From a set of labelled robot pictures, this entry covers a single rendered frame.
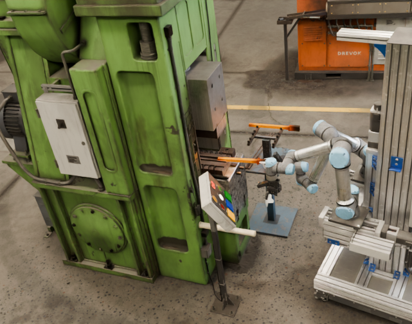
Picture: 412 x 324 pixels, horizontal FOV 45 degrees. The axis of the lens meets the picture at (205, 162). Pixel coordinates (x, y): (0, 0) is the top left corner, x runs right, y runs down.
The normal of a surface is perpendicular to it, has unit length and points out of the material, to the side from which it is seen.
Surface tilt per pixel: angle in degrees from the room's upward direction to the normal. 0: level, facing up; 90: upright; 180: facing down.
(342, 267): 0
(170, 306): 0
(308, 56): 91
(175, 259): 90
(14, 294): 0
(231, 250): 89
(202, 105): 90
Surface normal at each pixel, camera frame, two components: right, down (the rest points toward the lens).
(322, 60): -0.27, 0.58
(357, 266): -0.13, -0.82
